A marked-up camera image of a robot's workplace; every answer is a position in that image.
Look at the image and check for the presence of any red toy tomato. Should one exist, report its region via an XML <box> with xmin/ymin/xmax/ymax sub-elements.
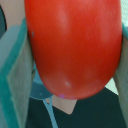
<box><xmin>24</xmin><ymin>0</ymin><xmax>122</xmax><ymax>99</ymax></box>

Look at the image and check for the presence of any gripper teal padded right finger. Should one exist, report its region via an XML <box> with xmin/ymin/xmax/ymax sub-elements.
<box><xmin>114</xmin><ymin>26</ymin><xmax>128</xmax><ymax>128</ymax></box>

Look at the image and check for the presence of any gripper teal padded left finger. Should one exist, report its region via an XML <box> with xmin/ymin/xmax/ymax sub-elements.
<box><xmin>0</xmin><ymin>20</ymin><xmax>34</xmax><ymax>128</ymax></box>

